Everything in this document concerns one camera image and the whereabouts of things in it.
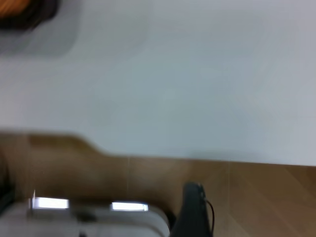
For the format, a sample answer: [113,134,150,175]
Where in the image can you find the orange wicker basket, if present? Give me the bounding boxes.
[0,0,32,18]

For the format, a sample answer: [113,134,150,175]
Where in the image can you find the black wicker basket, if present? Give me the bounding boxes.
[0,0,59,31]

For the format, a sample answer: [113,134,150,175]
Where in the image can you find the black arm link with cable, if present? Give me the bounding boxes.
[170,182,215,237]

